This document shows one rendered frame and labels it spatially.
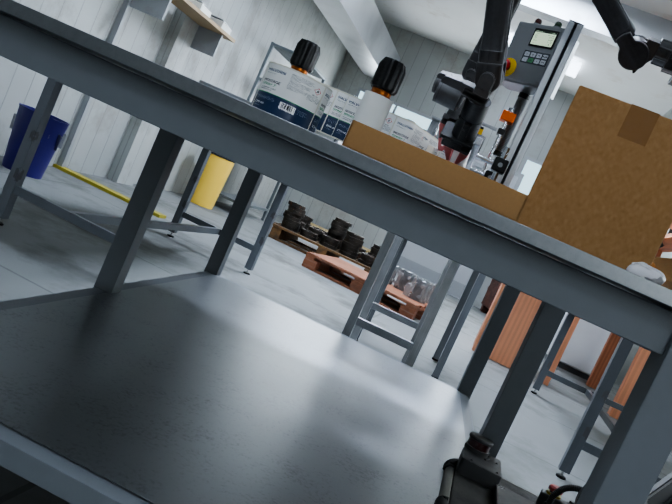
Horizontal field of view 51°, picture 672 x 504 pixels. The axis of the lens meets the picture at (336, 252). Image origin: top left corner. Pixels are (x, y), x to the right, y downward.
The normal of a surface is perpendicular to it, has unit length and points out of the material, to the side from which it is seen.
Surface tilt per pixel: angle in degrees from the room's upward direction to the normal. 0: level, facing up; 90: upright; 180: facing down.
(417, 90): 90
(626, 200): 90
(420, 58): 90
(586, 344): 90
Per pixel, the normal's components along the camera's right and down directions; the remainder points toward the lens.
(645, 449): -0.14, 0.02
